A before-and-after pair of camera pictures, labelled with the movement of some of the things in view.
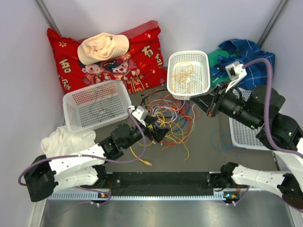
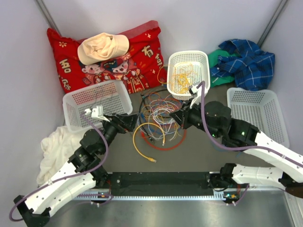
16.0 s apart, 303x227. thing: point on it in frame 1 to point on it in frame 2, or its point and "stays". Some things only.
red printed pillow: [141, 68] stays
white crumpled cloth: [61, 139] stays
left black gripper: [158, 133] to [125, 122]
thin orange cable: [183, 71] stays
